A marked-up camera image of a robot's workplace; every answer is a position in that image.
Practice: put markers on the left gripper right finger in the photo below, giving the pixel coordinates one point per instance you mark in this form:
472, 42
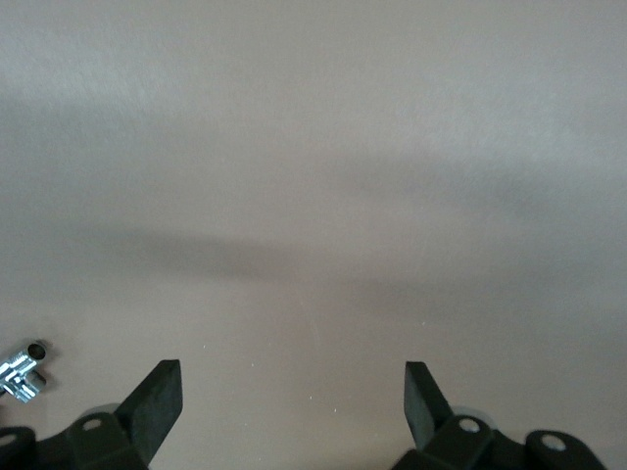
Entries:
441, 440

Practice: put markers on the shiny metal tee fitting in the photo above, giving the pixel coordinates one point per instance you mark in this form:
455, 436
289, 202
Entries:
19, 374

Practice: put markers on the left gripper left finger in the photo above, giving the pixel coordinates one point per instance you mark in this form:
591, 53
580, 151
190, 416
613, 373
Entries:
147, 421

